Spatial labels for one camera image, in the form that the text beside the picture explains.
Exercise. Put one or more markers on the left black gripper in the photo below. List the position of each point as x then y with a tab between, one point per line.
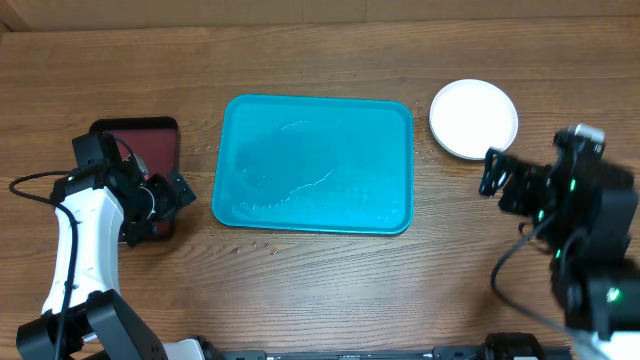
169	201

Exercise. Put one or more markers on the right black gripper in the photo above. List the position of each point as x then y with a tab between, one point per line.
510	172

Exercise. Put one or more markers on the white plate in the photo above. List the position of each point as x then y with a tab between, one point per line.
468	117

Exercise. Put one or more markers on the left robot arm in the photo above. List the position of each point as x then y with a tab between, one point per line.
84	303

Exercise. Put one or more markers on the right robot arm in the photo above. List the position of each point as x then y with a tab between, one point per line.
582	207

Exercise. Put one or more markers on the black and red tray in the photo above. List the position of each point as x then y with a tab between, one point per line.
155	145

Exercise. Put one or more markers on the teal plastic serving tray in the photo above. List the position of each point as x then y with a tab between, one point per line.
315	164

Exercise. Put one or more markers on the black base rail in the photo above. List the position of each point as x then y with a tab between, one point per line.
474	352

